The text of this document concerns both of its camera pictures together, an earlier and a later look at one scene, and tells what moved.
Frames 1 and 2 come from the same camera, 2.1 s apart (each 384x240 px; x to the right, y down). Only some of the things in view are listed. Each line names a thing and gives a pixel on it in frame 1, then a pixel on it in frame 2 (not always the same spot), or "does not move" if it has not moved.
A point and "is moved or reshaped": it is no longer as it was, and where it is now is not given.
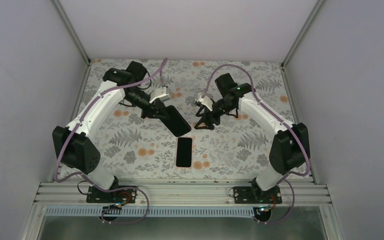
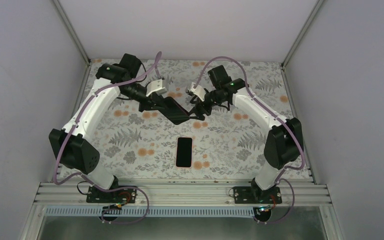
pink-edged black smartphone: [184, 152] does not move
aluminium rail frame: [294, 192] does not move
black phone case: [175, 122] is moved or reshaped
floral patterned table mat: [186, 119] does not move
